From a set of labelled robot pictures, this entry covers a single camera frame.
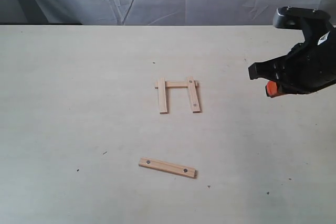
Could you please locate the wooden stick with holes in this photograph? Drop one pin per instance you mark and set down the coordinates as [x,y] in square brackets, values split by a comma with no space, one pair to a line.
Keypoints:
[166,167]
[192,91]

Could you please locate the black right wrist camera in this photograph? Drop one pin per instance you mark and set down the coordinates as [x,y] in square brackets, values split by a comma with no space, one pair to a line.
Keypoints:
[289,17]

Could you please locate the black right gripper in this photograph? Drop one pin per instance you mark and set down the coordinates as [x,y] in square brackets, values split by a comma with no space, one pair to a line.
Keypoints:
[307,68]

